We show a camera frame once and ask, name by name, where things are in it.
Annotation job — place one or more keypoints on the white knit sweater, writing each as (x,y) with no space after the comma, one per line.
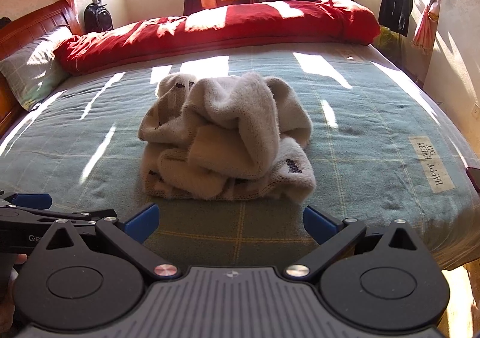
(225,135)

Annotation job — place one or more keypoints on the red phone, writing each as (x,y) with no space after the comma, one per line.
(474,178)

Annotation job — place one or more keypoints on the black hanging jacket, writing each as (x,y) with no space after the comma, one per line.
(395,0)

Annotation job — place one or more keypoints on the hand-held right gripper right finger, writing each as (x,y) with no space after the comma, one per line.
(318,227)

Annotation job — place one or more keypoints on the wooden headboard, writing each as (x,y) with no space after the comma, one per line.
(33,21)

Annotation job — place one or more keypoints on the small dark object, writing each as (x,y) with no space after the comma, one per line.
(4,22)

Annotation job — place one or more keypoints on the red quilt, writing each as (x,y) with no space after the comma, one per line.
(225,30)

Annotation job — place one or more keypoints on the person's left hand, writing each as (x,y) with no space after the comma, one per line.
(19,259)

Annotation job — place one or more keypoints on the plaid pillow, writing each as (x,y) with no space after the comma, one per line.
(33,64)

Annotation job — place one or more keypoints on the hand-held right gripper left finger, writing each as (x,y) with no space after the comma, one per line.
(144,223)

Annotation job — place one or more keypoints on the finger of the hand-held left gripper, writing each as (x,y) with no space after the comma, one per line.
(33,201)
(93,217)

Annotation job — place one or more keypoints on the yellow-green cloth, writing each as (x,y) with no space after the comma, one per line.
(388,42)

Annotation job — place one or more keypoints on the black backpack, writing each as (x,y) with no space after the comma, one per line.
(97,17)

